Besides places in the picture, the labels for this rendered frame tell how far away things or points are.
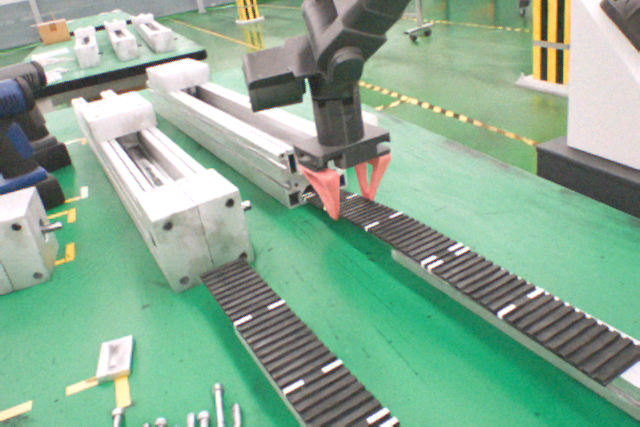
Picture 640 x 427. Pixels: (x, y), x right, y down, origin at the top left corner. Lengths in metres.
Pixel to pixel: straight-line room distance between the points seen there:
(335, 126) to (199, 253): 0.21
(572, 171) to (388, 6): 0.44
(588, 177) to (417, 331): 0.42
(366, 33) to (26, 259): 0.49
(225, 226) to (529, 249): 0.33
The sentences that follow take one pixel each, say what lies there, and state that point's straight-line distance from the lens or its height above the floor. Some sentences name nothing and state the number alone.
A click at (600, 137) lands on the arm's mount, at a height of 0.81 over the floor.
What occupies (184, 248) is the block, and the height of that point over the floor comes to 0.83.
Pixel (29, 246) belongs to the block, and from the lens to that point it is 0.73.
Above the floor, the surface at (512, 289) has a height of 0.81.
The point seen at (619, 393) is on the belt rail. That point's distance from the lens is 0.45.
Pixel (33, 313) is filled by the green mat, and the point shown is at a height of 0.78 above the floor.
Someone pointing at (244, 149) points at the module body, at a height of 0.84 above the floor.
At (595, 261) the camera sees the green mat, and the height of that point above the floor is 0.78.
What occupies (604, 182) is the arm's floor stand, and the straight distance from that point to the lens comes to 0.81.
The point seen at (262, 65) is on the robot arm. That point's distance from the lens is 0.57.
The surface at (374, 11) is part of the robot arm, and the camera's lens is 0.49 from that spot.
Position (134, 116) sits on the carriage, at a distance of 0.97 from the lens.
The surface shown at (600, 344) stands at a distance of 0.45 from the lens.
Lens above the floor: 1.11
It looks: 24 degrees down
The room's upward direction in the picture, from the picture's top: 10 degrees counter-clockwise
